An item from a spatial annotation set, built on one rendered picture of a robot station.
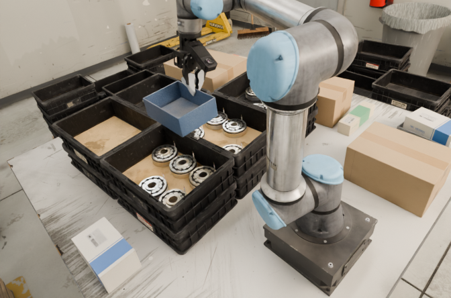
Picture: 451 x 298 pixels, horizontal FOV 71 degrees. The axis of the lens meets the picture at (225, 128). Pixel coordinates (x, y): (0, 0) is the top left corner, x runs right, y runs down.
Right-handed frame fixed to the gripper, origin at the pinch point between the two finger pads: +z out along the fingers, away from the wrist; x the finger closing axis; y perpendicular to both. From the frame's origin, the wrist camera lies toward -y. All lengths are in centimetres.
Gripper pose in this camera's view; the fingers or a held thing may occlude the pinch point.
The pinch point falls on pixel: (196, 92)
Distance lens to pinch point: 109.4
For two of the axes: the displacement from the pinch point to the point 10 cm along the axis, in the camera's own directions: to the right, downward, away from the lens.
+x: -7.5, 3.2, -5.7
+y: -6.6, -3.8, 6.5
